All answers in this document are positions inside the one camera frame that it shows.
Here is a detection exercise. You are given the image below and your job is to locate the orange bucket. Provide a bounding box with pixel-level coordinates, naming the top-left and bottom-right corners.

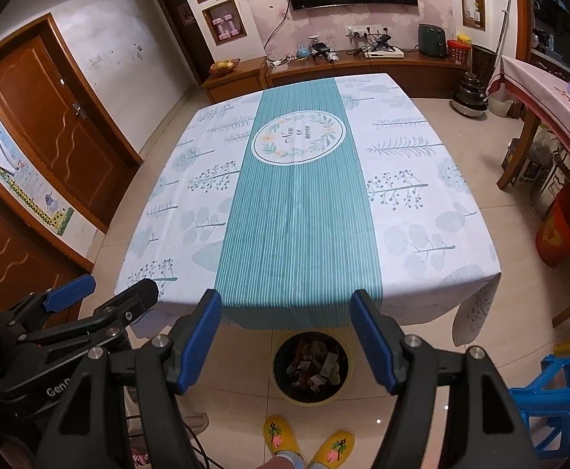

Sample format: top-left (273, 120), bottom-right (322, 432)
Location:
top-left (535, 188), bottom-right (570, 269)

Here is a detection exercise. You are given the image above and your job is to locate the yellow embroidered slipper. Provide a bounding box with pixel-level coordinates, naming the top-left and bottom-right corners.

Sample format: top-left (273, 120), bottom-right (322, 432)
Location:
top-left (309, 431), bottom-right (356, 467)
top-left (264, 415), bottom-right (301, 455)

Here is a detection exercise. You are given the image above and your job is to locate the person's leg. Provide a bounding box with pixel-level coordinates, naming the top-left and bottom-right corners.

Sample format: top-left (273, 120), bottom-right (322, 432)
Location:
top-left (260, 451), bottom-right (307, 469)

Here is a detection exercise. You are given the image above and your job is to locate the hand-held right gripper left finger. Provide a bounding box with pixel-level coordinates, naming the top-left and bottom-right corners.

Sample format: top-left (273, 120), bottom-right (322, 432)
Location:
top-left (36, 289), bottom-right (223, 469)

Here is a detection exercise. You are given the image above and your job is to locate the wall poster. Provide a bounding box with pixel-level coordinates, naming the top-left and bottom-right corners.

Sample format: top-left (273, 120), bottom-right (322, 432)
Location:
top-left (0, 112), bottom-right (75, 238)

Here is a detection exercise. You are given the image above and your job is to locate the pink cloth covered table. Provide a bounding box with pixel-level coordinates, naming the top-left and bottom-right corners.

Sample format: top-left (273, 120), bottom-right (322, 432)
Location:
top-left (502, 56), bottom-right (570, 181)

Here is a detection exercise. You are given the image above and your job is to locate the small wooden cabinet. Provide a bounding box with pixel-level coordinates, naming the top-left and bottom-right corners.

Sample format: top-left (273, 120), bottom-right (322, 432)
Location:
top-left (202, 56), bottom-right (268, 104)

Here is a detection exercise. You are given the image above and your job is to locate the long wooden cabinet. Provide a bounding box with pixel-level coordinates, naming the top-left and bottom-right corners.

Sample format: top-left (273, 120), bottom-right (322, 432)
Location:
top-left (265, 49), bottom-right (471, 99)

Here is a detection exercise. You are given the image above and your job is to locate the black ceramic pot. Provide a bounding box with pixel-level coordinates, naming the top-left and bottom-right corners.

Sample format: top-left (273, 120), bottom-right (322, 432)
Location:
top-left (450, 72), bottom-right (491, 118)

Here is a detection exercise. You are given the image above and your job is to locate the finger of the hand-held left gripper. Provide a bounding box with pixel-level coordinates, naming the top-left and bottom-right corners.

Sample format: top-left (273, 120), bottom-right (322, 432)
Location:
top-left (0, 274), bottom-right (98, 335)
top-left (16, 278), bottom-right (161, 353)

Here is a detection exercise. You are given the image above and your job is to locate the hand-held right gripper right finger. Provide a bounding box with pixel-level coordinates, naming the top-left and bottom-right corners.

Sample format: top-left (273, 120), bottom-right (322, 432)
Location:
top-left (350, 289), bottom-right (540, 469)

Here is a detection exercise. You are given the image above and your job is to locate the dark patterned tall bin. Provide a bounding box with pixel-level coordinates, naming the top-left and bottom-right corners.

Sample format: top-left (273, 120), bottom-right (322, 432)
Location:
top-left (470, 44), bottom-right (498, 81)

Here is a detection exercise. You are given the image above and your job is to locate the long grey pole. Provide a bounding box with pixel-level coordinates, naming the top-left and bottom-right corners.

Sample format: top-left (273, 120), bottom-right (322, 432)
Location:
top-left (495, 0), bottom-right (513, 69)

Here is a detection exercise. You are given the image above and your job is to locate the blue plastic stool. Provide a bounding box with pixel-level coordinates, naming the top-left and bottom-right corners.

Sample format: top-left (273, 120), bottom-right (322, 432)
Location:
top-left (509, 352), bottom-right (570, 460)

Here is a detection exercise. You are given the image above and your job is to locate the black round waste bin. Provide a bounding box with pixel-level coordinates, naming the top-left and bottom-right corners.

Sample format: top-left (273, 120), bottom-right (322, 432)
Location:
top-left (271, 332), bottom-right (353, 405)

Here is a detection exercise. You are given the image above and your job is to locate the white bucket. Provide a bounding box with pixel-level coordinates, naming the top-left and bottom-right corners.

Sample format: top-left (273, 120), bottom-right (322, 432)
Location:
top-left (487, 93), bottom-right (515, 118)

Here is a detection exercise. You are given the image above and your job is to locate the pile of packaging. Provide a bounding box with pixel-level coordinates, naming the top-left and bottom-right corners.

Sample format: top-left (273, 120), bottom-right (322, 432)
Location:
top-left (285, 335), bottom-right (345, 394)

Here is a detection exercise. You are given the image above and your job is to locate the wooden door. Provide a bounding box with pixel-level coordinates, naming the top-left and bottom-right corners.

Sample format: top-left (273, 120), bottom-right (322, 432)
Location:
top-left (0, 190), bottom-right (95, 326)
top-left (0, 14), bottom-right (144, 233)

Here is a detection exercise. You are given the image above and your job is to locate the red basket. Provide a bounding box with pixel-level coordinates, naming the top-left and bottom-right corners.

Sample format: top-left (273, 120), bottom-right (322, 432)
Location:
top-left (447, 39), bottom-right (472, 66)

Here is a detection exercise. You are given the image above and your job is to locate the table with teal patterned cloth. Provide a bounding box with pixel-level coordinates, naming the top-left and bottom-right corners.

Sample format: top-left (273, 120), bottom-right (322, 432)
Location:
top-left (114, 72), bottom-right (503, 347)

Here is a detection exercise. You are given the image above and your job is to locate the black air fryer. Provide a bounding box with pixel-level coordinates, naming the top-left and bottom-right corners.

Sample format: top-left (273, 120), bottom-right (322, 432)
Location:
top-left (418, 23), bottom-right (449, 59)

